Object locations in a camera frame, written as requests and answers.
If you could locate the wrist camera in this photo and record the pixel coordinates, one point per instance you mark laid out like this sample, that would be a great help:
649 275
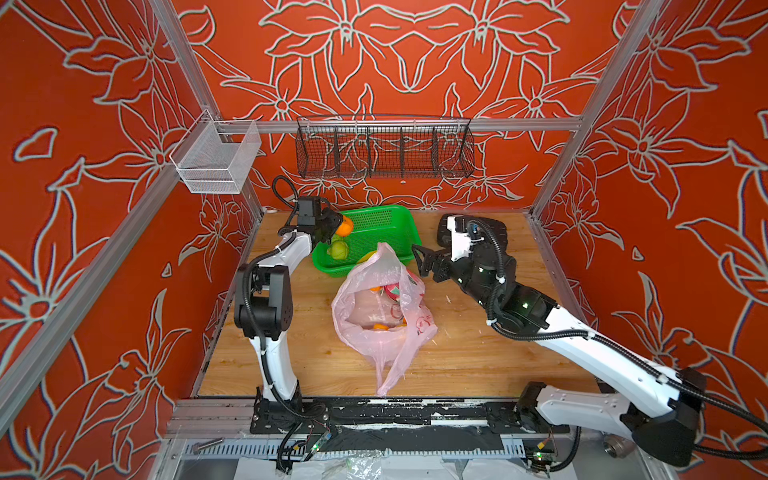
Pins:
460 236
309 212

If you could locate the black plastic tool case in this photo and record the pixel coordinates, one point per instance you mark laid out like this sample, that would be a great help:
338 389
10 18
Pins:
487 234

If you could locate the pink plastic bag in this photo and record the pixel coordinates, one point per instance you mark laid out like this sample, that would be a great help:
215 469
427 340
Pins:
362 302

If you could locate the clear plastic wrap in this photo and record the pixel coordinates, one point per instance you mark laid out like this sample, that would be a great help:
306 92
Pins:
362 466

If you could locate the green apple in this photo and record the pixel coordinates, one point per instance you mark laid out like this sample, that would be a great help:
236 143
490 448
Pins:
338 250

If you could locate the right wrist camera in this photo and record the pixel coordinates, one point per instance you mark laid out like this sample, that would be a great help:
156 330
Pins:
460 236

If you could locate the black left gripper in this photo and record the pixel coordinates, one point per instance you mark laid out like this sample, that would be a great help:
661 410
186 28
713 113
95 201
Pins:
333 220

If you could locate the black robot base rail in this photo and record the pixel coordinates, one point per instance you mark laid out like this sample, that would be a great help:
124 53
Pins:
454 428

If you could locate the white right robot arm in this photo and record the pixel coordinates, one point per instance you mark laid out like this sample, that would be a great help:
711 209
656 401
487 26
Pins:
644 405

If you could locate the metal pipe fitting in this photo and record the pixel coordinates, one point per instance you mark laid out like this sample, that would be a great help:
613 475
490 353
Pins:
617 446

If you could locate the white wire wall basket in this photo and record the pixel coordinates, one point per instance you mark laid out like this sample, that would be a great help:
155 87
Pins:
216 156

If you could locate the black wire wall basket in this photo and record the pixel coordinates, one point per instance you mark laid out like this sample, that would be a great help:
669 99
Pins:
384 146

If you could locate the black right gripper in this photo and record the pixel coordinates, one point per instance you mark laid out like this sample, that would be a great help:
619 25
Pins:
432 257

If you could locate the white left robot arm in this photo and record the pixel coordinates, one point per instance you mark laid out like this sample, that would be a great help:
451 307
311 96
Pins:
264 306

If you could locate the green plastic basket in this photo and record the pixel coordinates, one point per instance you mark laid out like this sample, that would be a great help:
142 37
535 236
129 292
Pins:
392 224

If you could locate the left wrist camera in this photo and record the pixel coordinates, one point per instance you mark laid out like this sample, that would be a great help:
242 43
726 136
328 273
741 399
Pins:
309 212

